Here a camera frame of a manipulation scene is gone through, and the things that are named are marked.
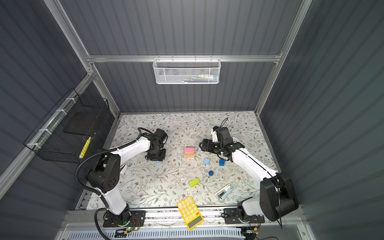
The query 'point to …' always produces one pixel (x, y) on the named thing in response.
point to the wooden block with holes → (189, 155)
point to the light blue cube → (159, 162)
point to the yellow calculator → (190, 212)
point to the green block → (194, 182)
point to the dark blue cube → (221, 162)
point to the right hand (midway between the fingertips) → (206, 146)
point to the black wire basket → (65, 134)
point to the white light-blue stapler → (223, 192)
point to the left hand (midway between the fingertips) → (161, 159)
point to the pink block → (189, 150)
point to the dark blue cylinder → (211, 173)
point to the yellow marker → (85, 148)
